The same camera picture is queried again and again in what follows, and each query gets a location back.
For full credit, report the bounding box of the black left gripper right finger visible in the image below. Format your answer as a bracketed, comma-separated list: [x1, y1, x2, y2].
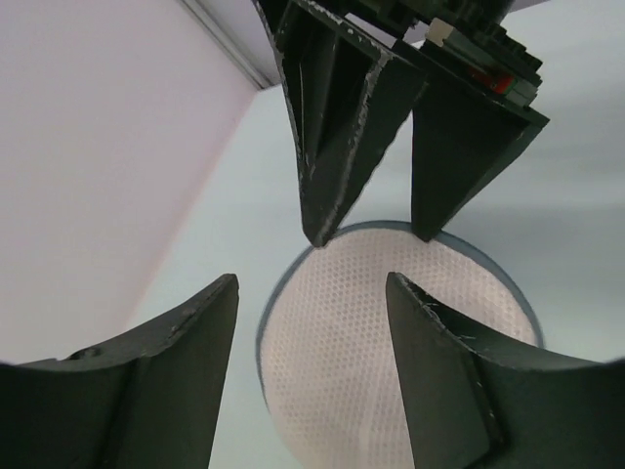
[386, 273, 624, 468]

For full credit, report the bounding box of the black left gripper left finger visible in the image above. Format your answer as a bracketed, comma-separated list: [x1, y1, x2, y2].
[1, 274, 239, 468]

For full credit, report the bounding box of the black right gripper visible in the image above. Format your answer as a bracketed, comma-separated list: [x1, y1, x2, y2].
[256, 1, 549, 247]

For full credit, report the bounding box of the white mesh laundry bag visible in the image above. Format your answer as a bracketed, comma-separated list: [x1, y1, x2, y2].
[255, 221, 544, 468]

